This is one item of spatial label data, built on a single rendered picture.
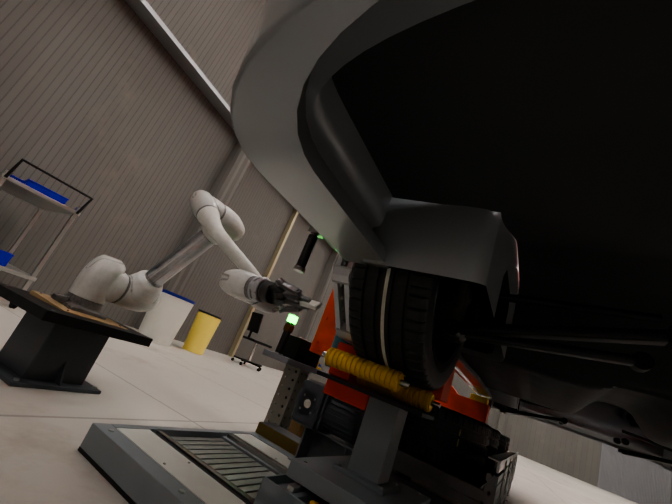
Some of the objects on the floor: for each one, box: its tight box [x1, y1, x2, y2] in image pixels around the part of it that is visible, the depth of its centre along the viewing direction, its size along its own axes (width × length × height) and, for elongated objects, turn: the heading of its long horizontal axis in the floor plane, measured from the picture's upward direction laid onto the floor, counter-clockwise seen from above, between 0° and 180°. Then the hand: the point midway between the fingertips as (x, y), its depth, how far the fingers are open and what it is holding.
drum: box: [182, 309, 222, 355], centre depth 516 cm, size 37×37×58 cm
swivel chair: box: [231, 312, 272, 372], centre depth 635 cm, size 59×59×92 cm
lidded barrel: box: [137, 289, 195, 347], centre depth 458 cm, size 52×52×64 cm
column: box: [264, 365, 310, 430], centre depth 191 cm, size 10×10×42 cm
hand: (310, 304), depth 113 cm, fingers closed
